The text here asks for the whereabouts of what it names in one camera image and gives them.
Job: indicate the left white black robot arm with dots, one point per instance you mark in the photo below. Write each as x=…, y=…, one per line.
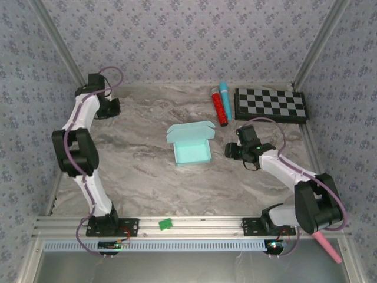
x=85, y=109

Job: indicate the pink toy microphone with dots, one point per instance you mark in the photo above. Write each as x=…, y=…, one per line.
x=327, y=246

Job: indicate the small green block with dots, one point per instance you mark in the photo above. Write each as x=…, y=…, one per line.
x=165, y=224

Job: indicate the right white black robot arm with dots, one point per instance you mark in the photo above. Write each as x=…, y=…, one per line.
x=279, y=165

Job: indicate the teal tube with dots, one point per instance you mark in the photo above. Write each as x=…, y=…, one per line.
x=226, y=101

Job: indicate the red glitter tube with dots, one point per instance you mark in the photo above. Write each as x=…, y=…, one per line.
x=220, y=109

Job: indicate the aluminium frame post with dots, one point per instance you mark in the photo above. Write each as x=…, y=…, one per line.
x=319, y=44
x=62, y=44

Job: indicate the thin aluminium table rail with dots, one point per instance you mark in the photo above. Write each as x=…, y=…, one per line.
x=176, y=85

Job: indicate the light blue paper box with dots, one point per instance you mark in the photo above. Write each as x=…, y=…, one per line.
x=191, y=153

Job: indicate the black grey chessboard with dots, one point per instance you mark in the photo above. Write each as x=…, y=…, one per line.
x=271, y=103

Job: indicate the aluminium table side rail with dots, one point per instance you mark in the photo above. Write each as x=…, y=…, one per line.
x=309, y=135
x=56, y=194

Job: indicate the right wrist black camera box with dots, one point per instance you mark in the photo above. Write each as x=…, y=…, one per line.
x=246, y=135

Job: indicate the left wrist white camera bracket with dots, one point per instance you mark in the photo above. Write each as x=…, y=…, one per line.
x=108, y=93

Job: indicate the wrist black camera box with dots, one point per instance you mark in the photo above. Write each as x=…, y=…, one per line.
x=246, y=135
x=96, y=81

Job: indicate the wide aluminium frame rail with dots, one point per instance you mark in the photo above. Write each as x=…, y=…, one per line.
x=206, y=227

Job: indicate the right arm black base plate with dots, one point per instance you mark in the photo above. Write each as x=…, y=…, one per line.
x=250, y=228

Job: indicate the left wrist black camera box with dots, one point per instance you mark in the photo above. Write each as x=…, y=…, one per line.
x=96, y=81

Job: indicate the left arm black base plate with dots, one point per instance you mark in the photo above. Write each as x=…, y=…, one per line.
x=129, y=227

